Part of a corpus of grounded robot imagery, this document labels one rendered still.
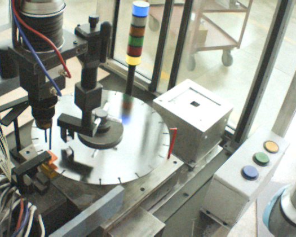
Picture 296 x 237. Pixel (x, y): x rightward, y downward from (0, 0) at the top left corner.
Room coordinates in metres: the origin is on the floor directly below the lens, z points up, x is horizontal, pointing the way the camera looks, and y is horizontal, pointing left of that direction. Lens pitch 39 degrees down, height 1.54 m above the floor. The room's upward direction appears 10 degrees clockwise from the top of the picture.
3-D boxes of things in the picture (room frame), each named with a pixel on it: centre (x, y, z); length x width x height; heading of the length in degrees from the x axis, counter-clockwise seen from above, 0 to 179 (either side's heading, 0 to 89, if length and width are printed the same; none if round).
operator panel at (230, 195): (0.72, -0.31, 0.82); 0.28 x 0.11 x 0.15; 146
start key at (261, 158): (0.71, -0.32, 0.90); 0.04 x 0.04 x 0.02
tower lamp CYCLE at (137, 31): (0.96, 0.07, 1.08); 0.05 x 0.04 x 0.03; 56
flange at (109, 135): (0.66, 0.10, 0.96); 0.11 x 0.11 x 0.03
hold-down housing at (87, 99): (0.59, 0.12, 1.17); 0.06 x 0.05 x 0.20; 137
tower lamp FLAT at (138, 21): (0.96, 0.07, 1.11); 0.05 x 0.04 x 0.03; 56
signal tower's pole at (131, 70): (0.96, 0.07, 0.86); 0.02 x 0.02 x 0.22
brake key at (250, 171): (0.66, -0.28, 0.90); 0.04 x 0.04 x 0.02
